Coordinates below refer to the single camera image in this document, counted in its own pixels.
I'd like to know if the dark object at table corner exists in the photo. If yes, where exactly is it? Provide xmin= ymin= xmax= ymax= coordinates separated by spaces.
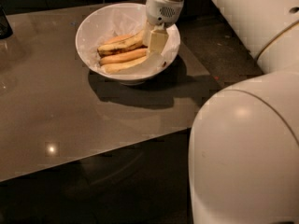
xmin=0 ymin=5 xmax=13 ymax=39

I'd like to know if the orange banana in middle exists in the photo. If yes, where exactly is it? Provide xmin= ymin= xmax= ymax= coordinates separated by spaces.
xmin=99 ymin=48 xmax=147 ymax=65

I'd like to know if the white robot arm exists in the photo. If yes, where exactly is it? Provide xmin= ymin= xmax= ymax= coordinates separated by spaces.
xmin=189 ymin=0 xmax=299 ymax=224

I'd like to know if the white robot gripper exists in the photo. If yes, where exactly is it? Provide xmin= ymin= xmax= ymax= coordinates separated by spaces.
xmin=143 ymin=0 xmax=183 ymax=55

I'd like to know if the white ceramic bowl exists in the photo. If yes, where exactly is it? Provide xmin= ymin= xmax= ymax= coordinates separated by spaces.
xmin=75 ymin=2 xmax=181 ymax=86

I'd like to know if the yellow banana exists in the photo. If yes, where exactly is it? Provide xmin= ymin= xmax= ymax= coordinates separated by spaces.
xmin=102 ymin=56 xmax=147 ymax=74

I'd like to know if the orange banana at back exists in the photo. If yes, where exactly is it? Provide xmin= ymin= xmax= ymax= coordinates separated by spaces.
xmin=104 ymin=34 xmax=133 ymax=45

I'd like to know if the orange banana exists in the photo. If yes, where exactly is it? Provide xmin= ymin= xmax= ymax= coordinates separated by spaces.
xmin=104 ymin=34 xmax=133 ymax=45
xmin=99 ymin=48 xmax=147 ymax=65

